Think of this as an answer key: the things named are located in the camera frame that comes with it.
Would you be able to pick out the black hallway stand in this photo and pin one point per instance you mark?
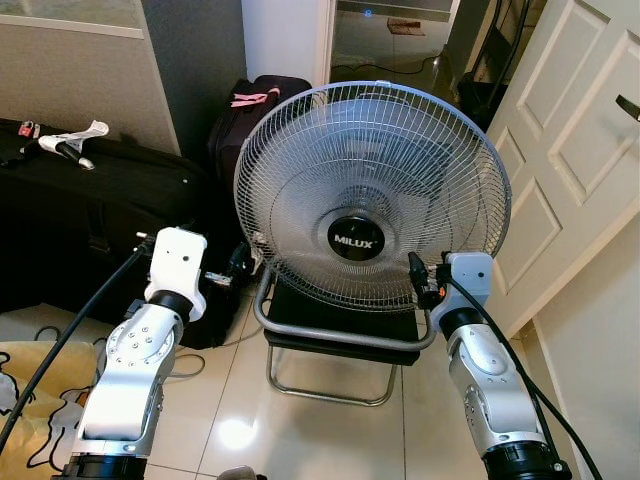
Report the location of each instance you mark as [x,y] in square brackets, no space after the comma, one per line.
[480,100]

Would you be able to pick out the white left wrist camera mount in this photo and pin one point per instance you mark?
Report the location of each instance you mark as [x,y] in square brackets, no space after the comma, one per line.
[178,262]

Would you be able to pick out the small brown mat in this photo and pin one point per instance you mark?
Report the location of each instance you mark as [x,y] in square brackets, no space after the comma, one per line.
[405,26]

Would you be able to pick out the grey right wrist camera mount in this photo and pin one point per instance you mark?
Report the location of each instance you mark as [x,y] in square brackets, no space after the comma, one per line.
[470,275]

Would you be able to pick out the pink ribbon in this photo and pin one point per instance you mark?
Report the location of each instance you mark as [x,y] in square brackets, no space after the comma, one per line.
[250,98]

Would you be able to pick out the black chair chrome frame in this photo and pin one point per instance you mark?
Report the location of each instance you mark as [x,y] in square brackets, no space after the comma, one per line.
[330,325]

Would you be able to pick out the large black suitcase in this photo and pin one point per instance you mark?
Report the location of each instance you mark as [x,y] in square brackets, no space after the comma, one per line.
[90,220]

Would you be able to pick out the silver MILUX table fan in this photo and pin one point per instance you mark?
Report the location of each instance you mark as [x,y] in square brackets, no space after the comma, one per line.
[356,238]

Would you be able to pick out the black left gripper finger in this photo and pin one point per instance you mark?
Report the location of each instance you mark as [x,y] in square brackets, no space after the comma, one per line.
[240,262]

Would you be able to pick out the white luggage tag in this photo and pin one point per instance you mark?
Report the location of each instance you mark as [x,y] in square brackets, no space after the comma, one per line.
[75,137]

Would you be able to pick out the dark upright suitcase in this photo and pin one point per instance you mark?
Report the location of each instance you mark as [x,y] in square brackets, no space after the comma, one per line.
[235,135]

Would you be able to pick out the white panel door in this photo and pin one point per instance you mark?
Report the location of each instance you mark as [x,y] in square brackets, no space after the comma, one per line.
[560,150]

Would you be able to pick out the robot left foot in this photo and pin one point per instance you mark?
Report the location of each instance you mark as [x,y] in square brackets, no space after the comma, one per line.
[240,474]

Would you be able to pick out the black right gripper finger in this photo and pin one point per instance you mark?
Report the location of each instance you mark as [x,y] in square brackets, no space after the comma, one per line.
[415,270]

